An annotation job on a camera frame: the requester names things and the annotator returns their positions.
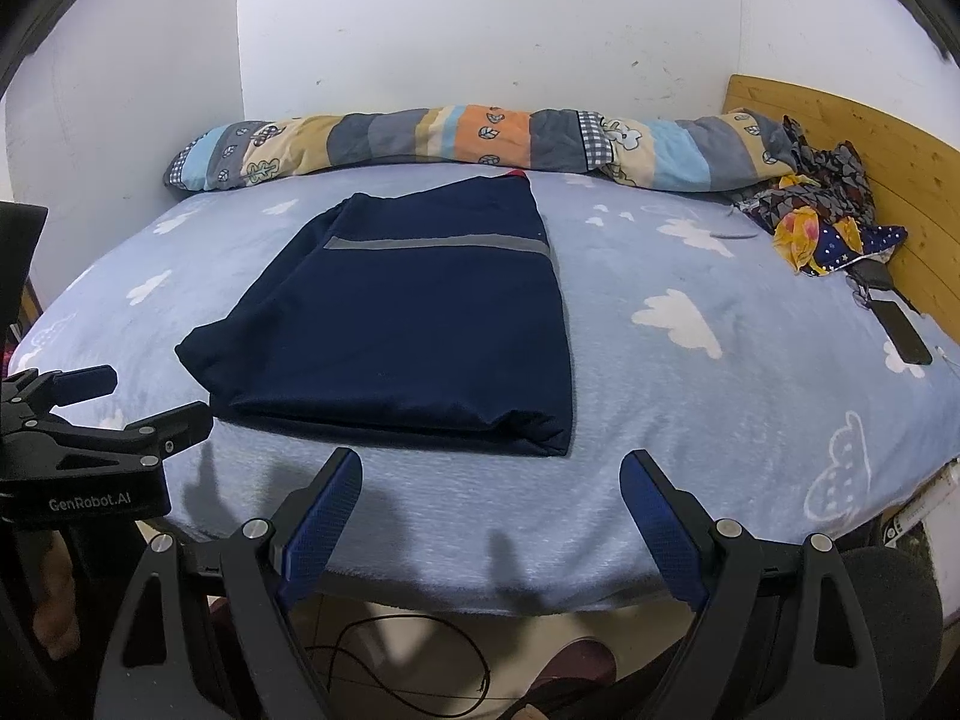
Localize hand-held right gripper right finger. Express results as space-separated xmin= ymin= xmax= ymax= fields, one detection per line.
xmin=619 ymin=448 xmax=886 ymax=720

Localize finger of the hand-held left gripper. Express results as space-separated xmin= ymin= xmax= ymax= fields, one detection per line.
xmin=4 ymin=364 xmax=119 ymax=421
xmin=45 ymin=400 xmax=215 ymax=470

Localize black cable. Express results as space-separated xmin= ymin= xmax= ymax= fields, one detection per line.
xmin=326 ymin=613 xmax=492 ymax=720

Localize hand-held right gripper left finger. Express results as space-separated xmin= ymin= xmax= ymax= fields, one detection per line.
xmin=94 ymin=446 xmax=366 ymax=720

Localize person's maroon shoe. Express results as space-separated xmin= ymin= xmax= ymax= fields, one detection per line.
xmin=525 ymin=637 xmax=617 ymax=720

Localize rolled patchwork quilt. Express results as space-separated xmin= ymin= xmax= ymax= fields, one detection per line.
xmin=163 ymin=103 xmax=800 ymax=194

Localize wooden headboard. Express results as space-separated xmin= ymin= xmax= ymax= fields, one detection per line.
xmin=721 ymin=73 xmax=960 ymax=335

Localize person's left hand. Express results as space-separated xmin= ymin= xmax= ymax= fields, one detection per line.
xmin=34 ymin=540 xmax=82 ymax=661

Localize crumpled patterned cloth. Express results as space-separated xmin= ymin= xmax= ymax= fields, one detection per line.
xmin=731 ymin=114 xmax=908 ymax=278

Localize black phone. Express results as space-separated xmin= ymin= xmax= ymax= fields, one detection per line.
xmin=874 ymin=300 xmax=935 ymax=367

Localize navy blue work jacket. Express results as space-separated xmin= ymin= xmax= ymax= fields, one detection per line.
xmin=174 ymin=171 xmax=577 ymax=460

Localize light blue cloud blanket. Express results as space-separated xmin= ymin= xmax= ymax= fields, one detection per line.
xmin=6 ymin=165 xmax=960 ymax=616

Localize black pouch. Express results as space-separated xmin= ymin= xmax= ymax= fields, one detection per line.
xmin=847 ymin=259 xmax=897 ymax=293

